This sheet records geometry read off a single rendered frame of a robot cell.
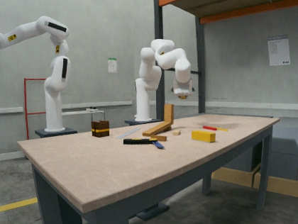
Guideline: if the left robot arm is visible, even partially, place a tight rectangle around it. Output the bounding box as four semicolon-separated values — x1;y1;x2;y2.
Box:
135;39;193;121

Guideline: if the black sliding bevel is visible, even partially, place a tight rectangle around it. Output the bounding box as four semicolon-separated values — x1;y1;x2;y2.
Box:
123;138;165;148

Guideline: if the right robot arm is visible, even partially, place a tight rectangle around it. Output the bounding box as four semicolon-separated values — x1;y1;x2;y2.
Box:
0;16;71;133

